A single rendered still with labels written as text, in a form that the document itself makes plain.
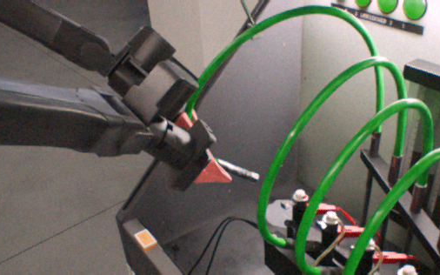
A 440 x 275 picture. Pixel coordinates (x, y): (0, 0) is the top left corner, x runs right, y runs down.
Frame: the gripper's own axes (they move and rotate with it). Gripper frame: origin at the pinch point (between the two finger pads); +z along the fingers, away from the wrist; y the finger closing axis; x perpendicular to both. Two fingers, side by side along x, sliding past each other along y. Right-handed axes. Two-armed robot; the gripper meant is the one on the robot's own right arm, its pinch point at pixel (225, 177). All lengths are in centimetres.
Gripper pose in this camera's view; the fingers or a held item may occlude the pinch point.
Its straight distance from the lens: 75.4
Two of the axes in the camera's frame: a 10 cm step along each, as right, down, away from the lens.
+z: 7.1, 4.3, 5.6
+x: -3.2, -5.2, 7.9
